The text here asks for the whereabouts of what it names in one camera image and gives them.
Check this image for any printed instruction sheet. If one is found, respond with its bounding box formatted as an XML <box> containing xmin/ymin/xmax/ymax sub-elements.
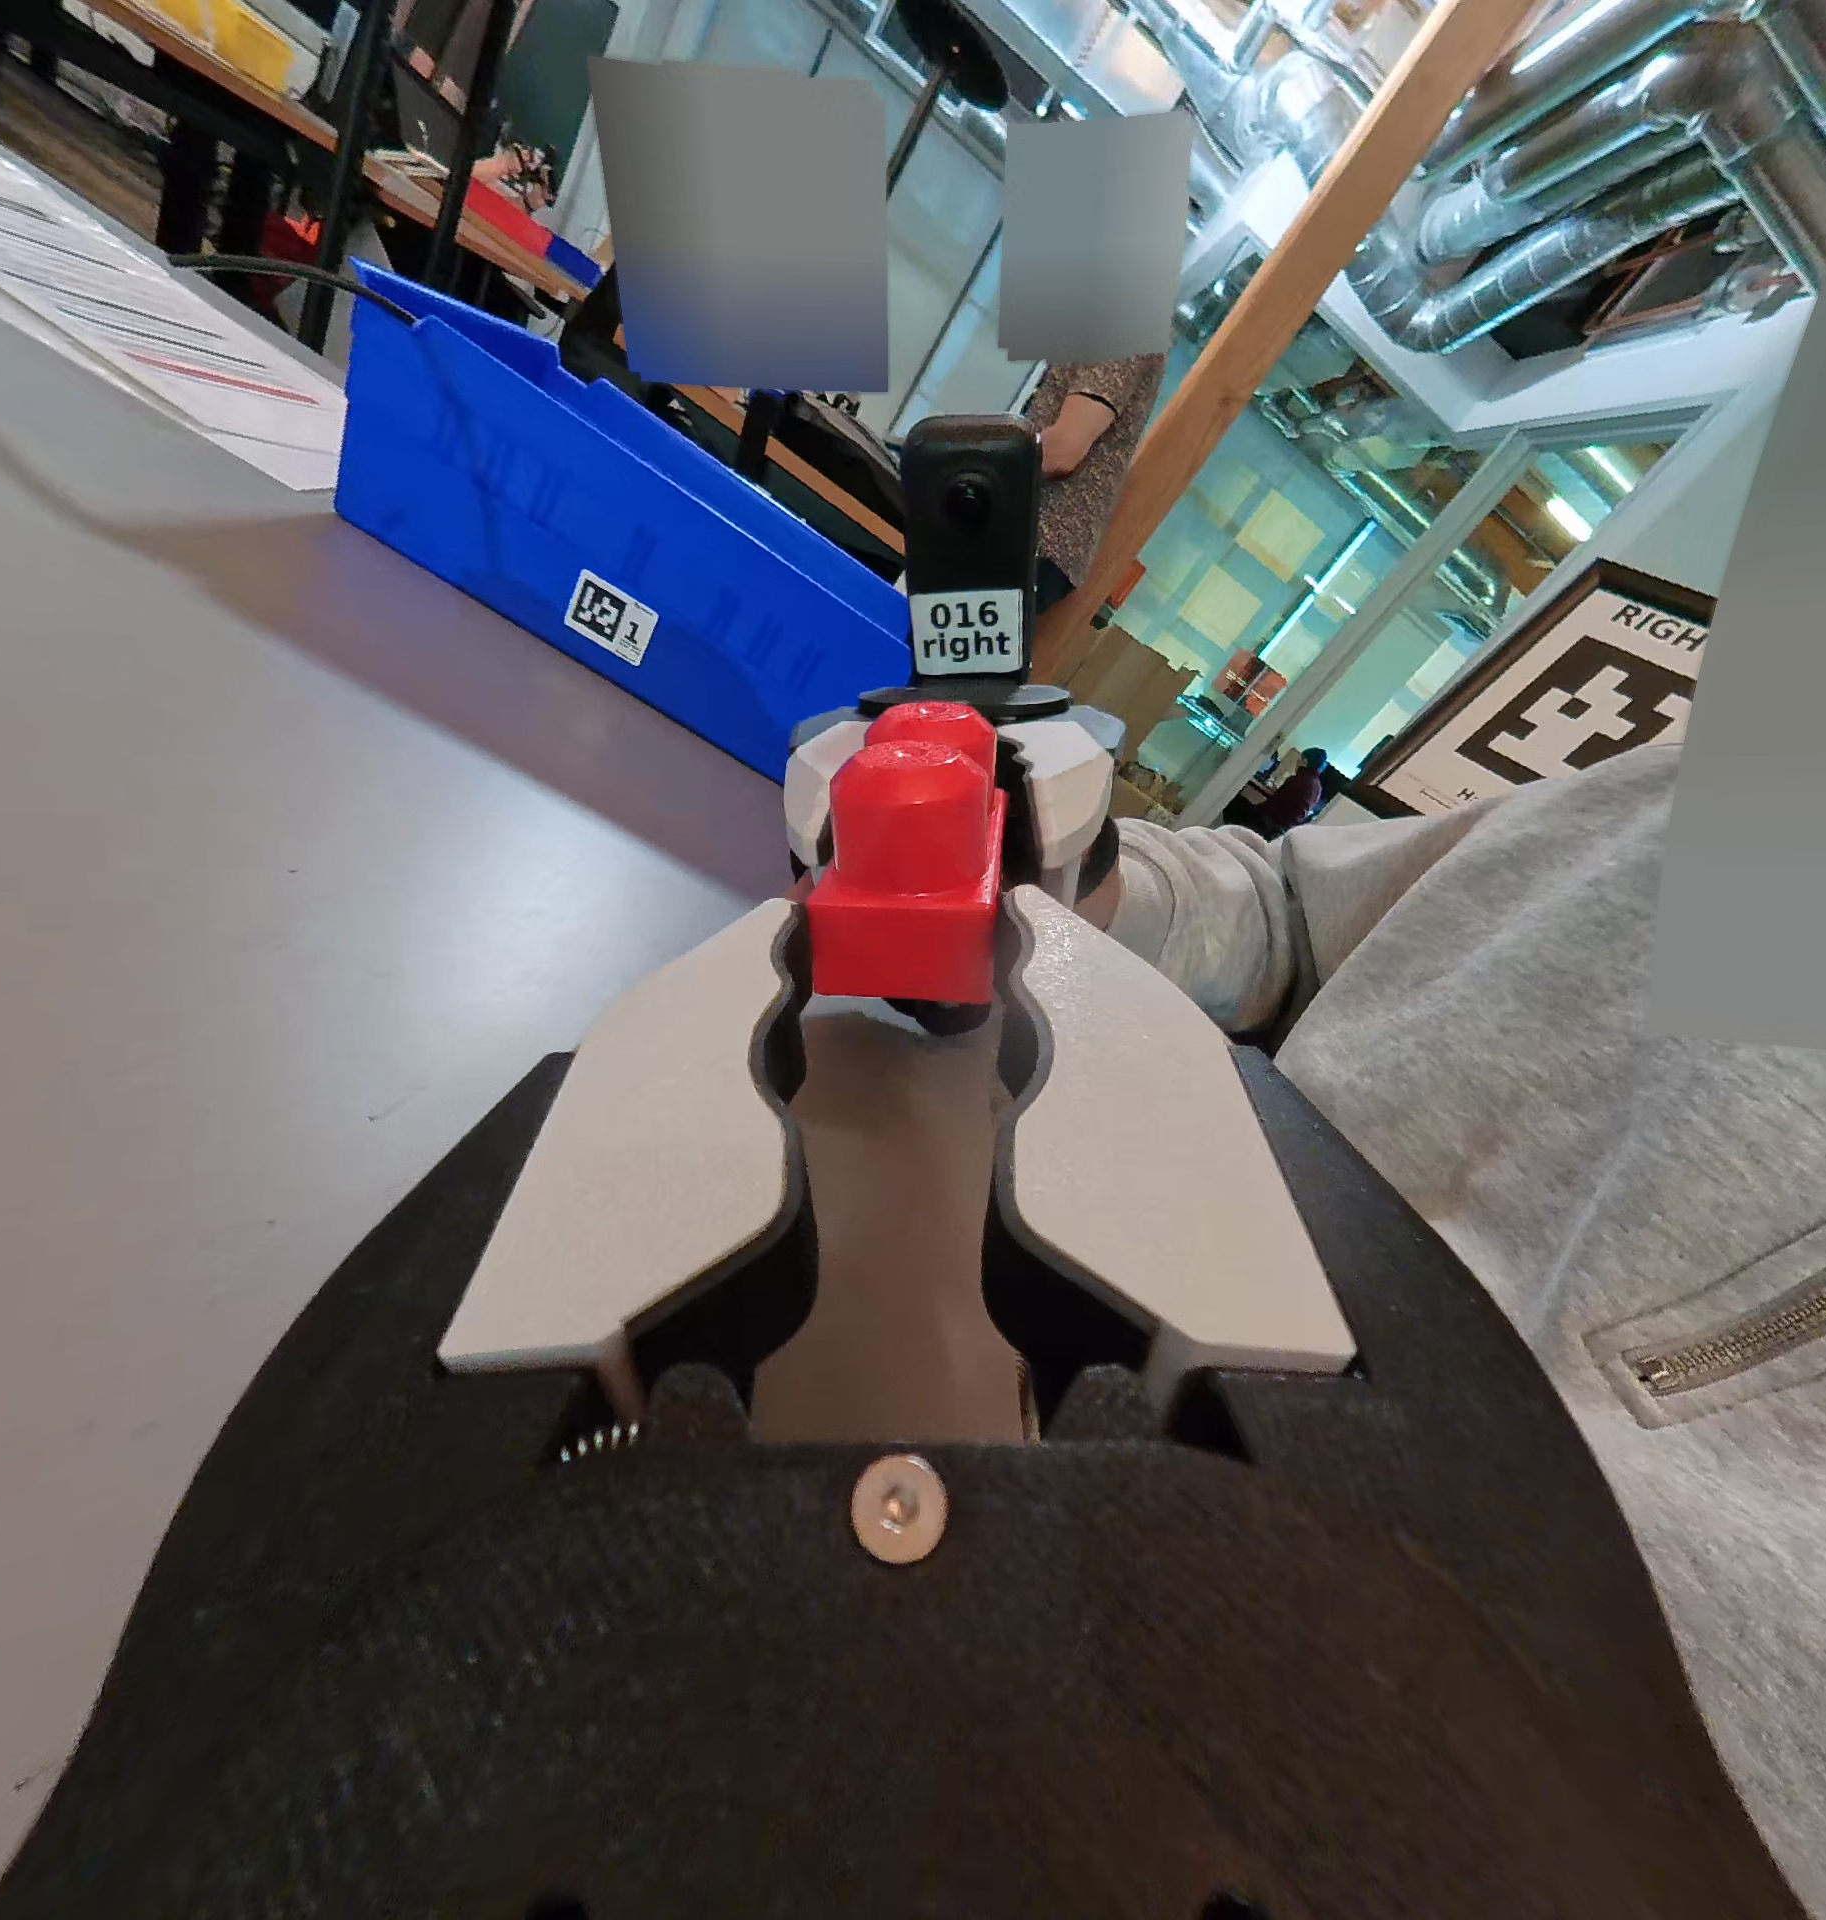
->
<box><xmin>0</xmin><ymin>142</ymin><xmax>352</xmax><ymax>499</ymax></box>

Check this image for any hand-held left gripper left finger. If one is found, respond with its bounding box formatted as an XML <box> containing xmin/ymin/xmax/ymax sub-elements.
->
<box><xmin>435</xmin><ymin>895</ymin><xmax>822</xmax><ymax>1423</ymax></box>

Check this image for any blue storage bin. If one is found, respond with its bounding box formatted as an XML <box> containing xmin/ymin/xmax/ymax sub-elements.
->
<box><xmin>332</xmin><ymin>256</ymin><xmax>914</xmax><ymax>782</ymax></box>

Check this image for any black cable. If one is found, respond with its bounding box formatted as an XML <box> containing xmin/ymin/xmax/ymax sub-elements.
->
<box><xmin>169</xmin><ymin>251</ymin><xmax>418</xmax><ymax>327</ymax></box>

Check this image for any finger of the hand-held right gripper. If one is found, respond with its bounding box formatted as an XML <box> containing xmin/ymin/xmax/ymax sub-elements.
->
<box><xmin>993</xmin><ymin>711</ymin><xmax>1125</xmax><ymax>909</ymax></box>
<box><xmin>782</xmin><ymin>711</ymin><xmax>873</xmax><ymax>903</ymax></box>

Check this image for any wooden beam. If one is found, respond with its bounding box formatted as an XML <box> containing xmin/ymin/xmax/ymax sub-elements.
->
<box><xmin>1030</xmin><ymin>0</ymin><xmax>1548</xmax><ymax>684</ymax></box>

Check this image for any wooden workbench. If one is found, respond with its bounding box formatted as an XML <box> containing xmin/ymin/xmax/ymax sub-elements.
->
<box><xmin>0</xmin><ymin>0</ymin><xmax>914</xmax><ymax>557</ymax></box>

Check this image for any silver ventilation duct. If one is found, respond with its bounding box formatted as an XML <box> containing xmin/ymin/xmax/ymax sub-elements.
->
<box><xmin>1184</xmin><ymin>0</ymin><xmax>1826</xmax><ymax>354</ymax></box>

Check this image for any red building block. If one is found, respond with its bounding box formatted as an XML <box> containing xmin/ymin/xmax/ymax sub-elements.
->
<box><xmin>803</xmin><ymin>695</ymin><xmax>1009</xmax><ymax>1007</ymax></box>

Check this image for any red storage bin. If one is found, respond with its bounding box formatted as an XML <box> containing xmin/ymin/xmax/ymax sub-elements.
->
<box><xmin>465</xmin><ymin>180</ymin><xmax>604</xmax><ymax>295</ymax></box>

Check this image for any framed marker board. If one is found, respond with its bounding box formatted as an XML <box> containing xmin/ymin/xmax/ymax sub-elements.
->
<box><xmin>1355</xmin><ymin>557</ymin><xmax>1716</xmax><ymax>817</ymax></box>

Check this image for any yellow storage bin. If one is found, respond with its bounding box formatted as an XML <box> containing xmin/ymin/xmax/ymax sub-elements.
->
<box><xmin>148</xmin><ymin>0</ymin><xmax>302</xmax><ymax>96</ymax></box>

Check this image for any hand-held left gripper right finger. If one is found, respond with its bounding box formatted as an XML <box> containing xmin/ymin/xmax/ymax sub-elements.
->
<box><xmin>985</xmin><ymin>879</ymin><xmax>1367</xmax><ymax>1423</ymax></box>

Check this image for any person's right forearm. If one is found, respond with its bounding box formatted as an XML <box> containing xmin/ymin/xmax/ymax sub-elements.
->
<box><xmin>1115</xmin><ymin>813</ymin><xmax>1396</xmax><ymax>1051</ymax></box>

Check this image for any person in grey hoodie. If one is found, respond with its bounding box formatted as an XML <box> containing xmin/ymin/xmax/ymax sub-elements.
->
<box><xmin>1275</xmin><ymin>741</ymin><xmax>1826</xmax><ymax>1920</ymax></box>

